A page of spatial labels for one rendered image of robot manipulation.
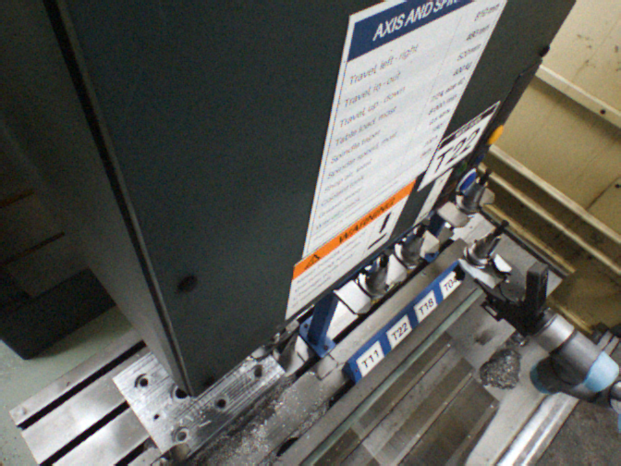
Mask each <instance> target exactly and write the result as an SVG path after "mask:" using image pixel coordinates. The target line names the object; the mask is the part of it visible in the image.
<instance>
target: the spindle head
mask: <svg viewBox="0 0 621 466"><path fill-rule="evenodd" d="M385 1H387V0H0V147H1V148H2V150H3V151H4V152H5V154H6V155H7V157H8V158H9V159H10V161H11V162H12V163H13V165H14V166H15V168H16V169H17V170H18V172H19V173H20V175H21V176H23V178H24V179H25V180H26V182H27V183H28V184H29V186H30V188H31V189H32V190H33V192H34V193H35V194H36V196H37V197H38V198H39V200H40V201H41V202H42V204H43V206H44V207H45V208H46V210H47V211H48V212H49V214H50V215H51V216H52V218H53V219H54V220H55V222H56V223H57V224H58V225H59V227H60V228H61V229H62V231H63V232H64V233H65V235H66V236H67V238H68V239H69V240H70V242H71V243H72V244H73V246H74V247H75V249H76V250H77V251H78V253H79V254H80V256H81V257H82V258H83V260H84V261H85V262H86V264H87V265H88V266H89V267H90V269H91V270H92V271H93V273H94V274H95V275H96V277H97V278H98V279H99V281H100V282H101V283H102V285H103V287H104V288H105V289H106V291H107V292H108V293H109V295H110V296H111V297H112V299H113V300H114V301H115V303H116V304H117V306H118V307H119V309H120V310H121V311H122V313H123V314H124V315H125V316H126V317H127V319H128V320H129V321H130V323H131V324H132V325H133V327H134V328H135V330H136V331H137V332H138V334H139V335H140V337H141V338H142V339H143V341H144V342H145V343H146V345H147V346H148V348H149V349H150V350H151V352H152V353H153V355H154V356H155V357H156V359H157V360H158V361H159V363H161V364H162V366H163V367H164V369H165V370H166V372H167V373H168V374H169V376H170V377H171V378H172V380H173V381H174V382H175V384H176V385H177V387H178V388H180V389H181V390H183V391H185V392H186V393H187V394H188V395H189V397H190V398H191V397H194V398H196V397H198V396H199V395H201V394H202V393H203V392H204V391H206V390H207V389H208V388H210V387H211V386H212V385H214V384H215V383H216V382H217V381H219V380H220V379H221V378H222V377H224V376H225V375H226V374H228V373H229V372H230V371H231V370H233V369H234V368H235V367H236V366H238V365H239V364H240V363H241V362H243V361H244V360H245V359H247V358H248V357H249V356H250V355H251V354H252V353H253V352H255V351H256V350H257V349H259V348H260V347H261V346H262V345H264V344H265V343H266V342H267V341H269V340H270V339H271V338H272V337H274V336H275V335H276V334H278V333H279V332H280V331H281V330H283V329H284V328H285V327H286V326H288V325H289V324H290V323H292V322H293V321H294V320H295V319H297V318H298V317H299V316H301V315H302V314H303V313H304V312H306V311H307V310H308V309H309V308H310V307H311V306H312V305H314V304H315V303H316V302H317V301H319V300H320V299H321V298H323V297H324V296H325V295H326V294H328V293H329V292H330V291H331V290H333V289H334V288H335V287H337V286H338V285H339V284H340V283H342V282H343V281H344V280H345V279H347V278H348V277H349V276H351V275H352V274H353V273H355V272H356V271H357V270H358V269H360V268H361V267H362V266H363V265H364V264H365V263H367V262H368V261H369V260H370V259H371V258H373V257H374V256H375V255H376V254H378V253H379V252H380V251H382V250H383V249H384V248H385V247H387V246H388V245H389V244H390V243H392V242H393V241H394V240H396V239H397V238H398V237H400V236H401V235H402V234H403V233H405V232H406V231H407V230H408V229H410V228H411V227H412V225H413V223H414V221H415V219H416V217H417V216H418V214H419V212H420V209H421V207H422V205H423V204H424V202H425V200H426V198H427V196H428V194H429V193H430V191H431V189H432V186H433V184H434V182H435V180H437V179H438V178H440V177H441V176H442V175H444V174H445V173H446V172H448V171H449V170H450V169H453V170H454V168H455V167H456V166H457V165H458V163H459V162H461V161H462V160H463V159H465V158H468V159H469V160H470V158H471V156H472V155H473V154H474V152H475V151H476V149H477V147H478V145H479V144H480V142H481V139H482V138H483V136H484V134H485V133H486V131H487V129H488V128H489V126H490V125H491V123H492V121H493V119H494V117H495V115H496V114H497V112H498V110H499V108H500V107H501V105H502V103H503V101H504V100H505V98H506V97H507V95H508V93H509V91H510V90H511V88H512V86H513V84H514V83H515V81H516V79H517V78H518V75H519V74H521V73H522V72H524V71H525V70H527V69H528V68H530V67H532V66H533V65H535V64H536V63H538V62H539V61H541V60H542V58H543V57H545V56H546V55H547V53H548V52H549V50H550V44H551V43H552V41H553V39H554V37H555V36H556V34H557V33H558V32H559V30H560V28H561V27H562V25H563V23H564V22H565V20H566V18H567V16H568V14H569V13H570V11H571V10H572V8H573V6H574V5H575V4H576V2H577V1H578V0H507V1H506V3H505V6H504V8H503V10H502V12H501V14H500V17H499V19H498V20H497V22H496V24H495V26H494V28H493V31H492V33H491V35H490V37H489V40H488V42H487V44H486V45H485V47H484V49H483V51H482V53H481V56H480V58H479V61H478V63H477V65H476V67H475V68H474V70H473V72H472V74H471V76H470V78H469V81H468V84H467V86H466V88H465V90H464V91H463V93H462V95H461V97H460V99H459V101H458V103H457V107H456V109H455V111H454V113H453V115H452V116H451V118H450V120H449V122H448V124H447V126H446V129H445V131H444V134H443V136H442V138H441V140H442V139H443V138H444V137H446V136H447V135H449V134H450V133H452V132H453V131H455V130H456V129H458V128H459V127H461V126H462V125H464V124H465V123H467V122H468V121H470V120H471V119H472V118H474V117H475V116H476V115H478V114H479V113H481V112H482V111H484V110H485V109H486V108H488V107H489V106H491V105H492V104H494V103H496V102H497V101H499V100H500V101H499V102H500V103H499V104H498V106H497V107H496V109H495V110H494V112H493V115H492V116H491V118H490V120H489V122H488V123H487V125H486V127H485V129H484V130H483V132H482V134H481V135H480V137H479V139H478V141H477V142H476V144H475V146H474V148H473V149H472V151H471V152H470V153H468V154H467V155H465V156H464V157H463V158H461V159H460V160H459V161H457V162H456V163H455V164H453V165H452V166H450V167H449V168H448V169H446V170H445V172H443V173H442V174H441V175H439V176H438V177H437V178H435V179H434V180H432V181H431V182H430V183H428V184H427V185H426V186H424V187H423V188H421V189H420V190H418V191H417V188H418V186H419V185H420V182H421V179H422V177H423V175H424V173H425V171H426V170H424V171H423V172H421V173H420V174H419V175H417V176H416V177H414V178H415V179H416V181H415V183H414V185H413V187H412V189H411V191H410V194H409V196H408V198H407V200H406V202H405V204H404V207H403V209H402V211H401V213H400V215H399V217H398V218H397V221H396V224H395V226H394V228H393V230H392V233H391V235H390V237H389V239H388V240H387V241H386V242H385V243H383V244H382V245H381V246H380V247H378V248H377V249H376V250H375V251H373V252H372V253H371V254H369V255H368V256H367V257H365V258H364V259H363V260H362V261H360V262H359V263H358V264H356V265H355V266H354V267H352V268H351V269H350V270H349V271H347V272H346V273H345V274H344V275H342V276H341V277H339V278H338V279H337V280H336V281H335V282H334V283H333V284H332V285H330V286H329V287H328V288H326V289H325V290H324V291H322V292H321V293H320V294H319V295H317V296H316V297H315V298H314V299H312V300H311V301H309V302H308V303H307V304H306V305H304V306H303V307H302V308H301V309H299V310H298V311H297V312H295V313H294V314H293V315H291V316H290V317H289V318H288V319H286V320H285V317H286V307H287V302H288V297H289V291H290V286H291V281H292V276H293V270H294V265H295V264H297V263H299V262H300V261H301V260H303V259H304V258H305V257H307V256H308V255H310V254H311V253H309V254H308V255H306V256H305V257H304V258H302V253H303V249H304V244H305V238H306V234H307V229H308V224H309V220H310V215H311V207H312V202H313V197H314V192H315V188H316V182H317V177H318V173H319V168H320V163H321V159H322V154H323V146H324V141H325V136H326V131H327V126H328V121H329V116H330V112H331V107H332V102H333V98H334V93H335V85H336V80H337V74H338V69H339V65H340V60H341V55H342V51H343V46H344V41H345V37H346V32H347V23H348V18H349V16H352V15H354V14H356V13H359V12H360V11H363V10H365V9H367V8H370V7H372V6H376V5H378V4H381V3H382V2H385ZM453 170H452V172H453ZM452 172H451V173H452ZM451 173H450V175H449V177H448V179H447V181H446V182H445V184H444V186H445V185H446V184H447V183H448V181H449V180H451V179H452V178H451ZM414 178H413V179H414ZM413 179H412V180H413ZM408 183H409V182H408ZM408 183H407V184H408ZM407 184H405V185H404V186H406V185H407ZM404 186H403V187H404ZM403 187H401V188H403ZM401 188H400V189H401ZM443 188H444V187H443ZM400 189H398V190H400ZM395 192H396V191H395ZM395 192H394V193H395ZM394 193H392V194H391V195H393V194H394ZM391 195H390V196H391ZM390 196H388V197H387V198H389V197H390ZM387 198H386V199H387ZM386 199H384V200H386ZM381 202H383V201H381ZM381 202H380V203H381ZM380 203H378V204H380ZM378 204H377V205H378ZM377 205H375V206H374V207H376V206H377ZM374 207H373V208H374ZM373 208H371V210H372V209H373ZM369 211H370V210H369ZM369 211H368V212H369ZM368 212H367V213H368ZM367 213H365V214H367ZM365 214H364V215H365ZM362 216H363V215H362ZM358 219H360V217H359V218H358ZM358 219H357V220H358ZM357 220H355V221H354V222H356V221H357ZM354 222H352V223H351V224H353V223H354ZM351 224H350V225H351ZM350 225H348V226H347V227H349V226H350ZM347 227H345V228H347ZM345 228H344V229H345ZM344 229H342V230H341V231H343V230H344ZM341 231H340V232H341ZM340 232H338V233H340ZM338 233H337V234H338ZM337 234H335V236H336V235H337ZM332 238H333V237H331V239H332ZM328 240H330V239H328ZM328 240H327V241H328ZM327 241H326V242H327ZM326 242H325V243H326ZM323 244H324V243H323ZM323 244H322V245H323ZM322 245H321V246H322ZM321 246H319V247H318V248H320V247H321ZM318 248H317V249H318ZM317 249H315V250H314V251H316V250H317ZM314 251H312V252H314Z"/></svg>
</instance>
